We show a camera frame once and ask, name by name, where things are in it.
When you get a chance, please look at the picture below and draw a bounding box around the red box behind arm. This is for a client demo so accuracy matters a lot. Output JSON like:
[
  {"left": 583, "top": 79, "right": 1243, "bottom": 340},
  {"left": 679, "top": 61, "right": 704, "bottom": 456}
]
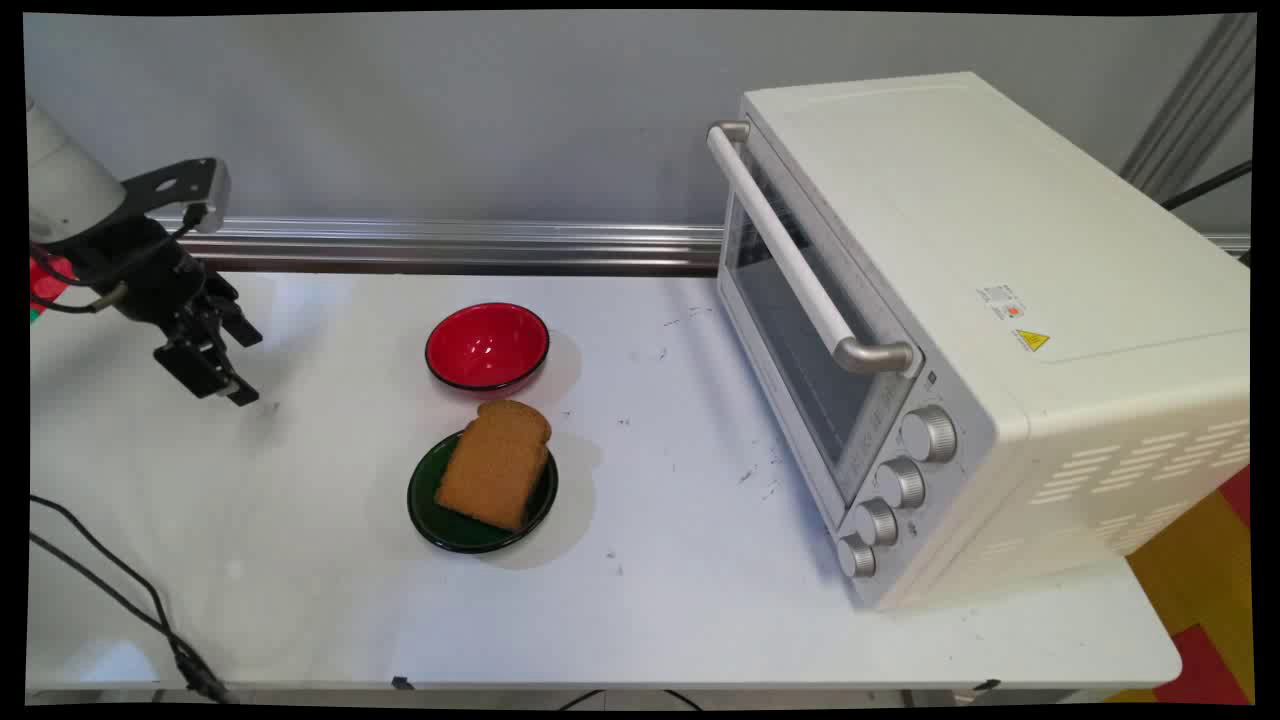
[{"left": 28, "top": 252, "right": 79, "bottom": 323}]

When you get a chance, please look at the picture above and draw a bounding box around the black cable under table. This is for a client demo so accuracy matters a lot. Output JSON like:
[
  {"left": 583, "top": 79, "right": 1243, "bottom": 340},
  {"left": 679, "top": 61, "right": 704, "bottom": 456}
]
[{"left": 556, "top": 688, "right": 705, "bottom": 712}]

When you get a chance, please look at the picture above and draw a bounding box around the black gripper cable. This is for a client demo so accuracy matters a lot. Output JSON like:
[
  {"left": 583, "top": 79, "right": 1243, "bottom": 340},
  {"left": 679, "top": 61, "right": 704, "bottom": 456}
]
[{"left": 28, "top": 248, "right": 129, "bottom": 315}]

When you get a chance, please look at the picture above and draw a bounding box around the white cylindrical door handle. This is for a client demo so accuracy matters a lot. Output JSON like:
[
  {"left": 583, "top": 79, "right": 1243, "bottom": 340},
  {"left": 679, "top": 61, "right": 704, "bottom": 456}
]
[{"left": 706, "top": 120, "right": 927, "bottom": 536}]

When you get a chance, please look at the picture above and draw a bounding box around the dark green plate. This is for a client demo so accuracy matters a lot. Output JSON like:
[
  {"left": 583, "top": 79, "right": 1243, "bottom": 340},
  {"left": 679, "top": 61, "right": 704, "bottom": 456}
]
[{"left": 406, "top": 430, "right": 560, "bottom": 555}]

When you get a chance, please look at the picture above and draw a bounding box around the aluminium frame post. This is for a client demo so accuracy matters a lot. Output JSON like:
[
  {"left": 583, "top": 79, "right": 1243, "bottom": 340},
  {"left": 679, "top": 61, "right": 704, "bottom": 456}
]
[{"left": 1119, "top": 14, "right": 1257, "bottom": 204}]

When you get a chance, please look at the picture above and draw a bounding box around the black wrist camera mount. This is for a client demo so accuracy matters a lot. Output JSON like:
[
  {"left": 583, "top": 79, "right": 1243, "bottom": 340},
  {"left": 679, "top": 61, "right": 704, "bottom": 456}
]
[{"left": 123, "top": 157, "right": 232, "bottom": 236}]

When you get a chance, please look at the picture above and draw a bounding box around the aluminium rail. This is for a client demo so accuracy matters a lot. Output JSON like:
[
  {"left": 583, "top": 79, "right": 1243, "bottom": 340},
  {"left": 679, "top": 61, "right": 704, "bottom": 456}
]
[{"left": 150, "top": 215, "right": 1251, "bottom": 277}]

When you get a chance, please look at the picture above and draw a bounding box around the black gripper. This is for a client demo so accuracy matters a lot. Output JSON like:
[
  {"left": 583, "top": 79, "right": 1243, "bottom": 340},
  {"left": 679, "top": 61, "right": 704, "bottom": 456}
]
[{"left": 62, "top": 214, "right": 265, "bottom": 407}]

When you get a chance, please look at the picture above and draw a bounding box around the silver oven knob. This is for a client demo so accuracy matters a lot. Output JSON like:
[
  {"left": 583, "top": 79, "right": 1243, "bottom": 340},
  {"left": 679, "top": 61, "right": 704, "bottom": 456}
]
[
  {"left": 836, "top": 534, "right": 878, "bottom": 580},
  {"left": 852, "top": 498, "right": 900, "bottom": 548},
  {"left": 899, "top": 405, "right": 959, "bottom": 464},
  {"left": 875, "top": 457, "right": 928, "bottom": 511}
]

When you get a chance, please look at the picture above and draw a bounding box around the brown bread slice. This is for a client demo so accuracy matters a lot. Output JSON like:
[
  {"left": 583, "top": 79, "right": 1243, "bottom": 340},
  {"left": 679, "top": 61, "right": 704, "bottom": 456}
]
[{"left": 433, "top": 399, "right": 554, "bottom": 532}]

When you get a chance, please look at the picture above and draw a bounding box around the red bowl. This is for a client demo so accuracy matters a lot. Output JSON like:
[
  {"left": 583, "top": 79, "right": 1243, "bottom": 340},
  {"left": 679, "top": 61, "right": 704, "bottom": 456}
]
[{"left": 424, "top": 302, "right": 552, "bottom": 394}]

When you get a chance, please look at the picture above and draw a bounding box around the cream white toaster oven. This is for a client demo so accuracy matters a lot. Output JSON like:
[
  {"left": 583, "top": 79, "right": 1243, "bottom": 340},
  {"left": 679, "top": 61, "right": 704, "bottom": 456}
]
[{"left": 717, "top": 70, "right": 1252, "bottom": 613}]

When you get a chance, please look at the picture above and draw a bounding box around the black cable on table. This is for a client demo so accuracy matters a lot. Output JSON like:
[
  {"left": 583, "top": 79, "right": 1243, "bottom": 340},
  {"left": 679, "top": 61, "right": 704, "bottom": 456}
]
[
  {"left": 28, "top": 493, "right": 191, "bottom": 661},
  {"left": 28, "top": 531, "right": 239, "bottom": 705}
]

